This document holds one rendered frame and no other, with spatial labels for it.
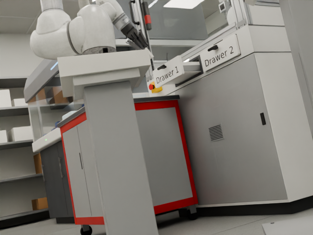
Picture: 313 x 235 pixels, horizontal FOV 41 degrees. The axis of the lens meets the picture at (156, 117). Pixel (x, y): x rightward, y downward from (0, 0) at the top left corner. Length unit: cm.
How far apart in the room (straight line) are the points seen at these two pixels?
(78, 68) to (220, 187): 111
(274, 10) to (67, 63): 115
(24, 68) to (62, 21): 467
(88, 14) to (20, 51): 483
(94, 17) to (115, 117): 46
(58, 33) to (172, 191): 111
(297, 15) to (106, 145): 89
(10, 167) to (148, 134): 405
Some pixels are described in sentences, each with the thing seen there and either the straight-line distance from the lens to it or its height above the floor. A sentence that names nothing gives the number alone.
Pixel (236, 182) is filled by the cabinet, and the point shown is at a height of 18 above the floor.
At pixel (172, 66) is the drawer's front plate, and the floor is 89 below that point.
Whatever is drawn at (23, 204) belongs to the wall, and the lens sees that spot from 625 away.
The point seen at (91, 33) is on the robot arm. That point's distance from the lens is 187.
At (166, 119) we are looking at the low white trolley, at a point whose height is 62.
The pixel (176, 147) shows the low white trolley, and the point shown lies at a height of 44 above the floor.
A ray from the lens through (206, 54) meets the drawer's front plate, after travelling 235.
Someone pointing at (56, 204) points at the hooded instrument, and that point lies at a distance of 448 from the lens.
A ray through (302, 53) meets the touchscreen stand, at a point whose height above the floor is 61.
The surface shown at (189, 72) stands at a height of 83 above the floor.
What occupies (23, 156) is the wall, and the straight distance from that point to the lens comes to 631.
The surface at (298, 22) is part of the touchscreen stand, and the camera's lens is 153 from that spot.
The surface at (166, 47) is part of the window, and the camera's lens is 272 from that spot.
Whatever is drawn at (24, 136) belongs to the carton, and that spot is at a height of 115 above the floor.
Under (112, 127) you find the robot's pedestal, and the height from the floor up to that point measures 53.
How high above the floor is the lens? 30
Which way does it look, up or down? 8 degrees up
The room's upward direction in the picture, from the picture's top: 11 degrees counter-clockwise
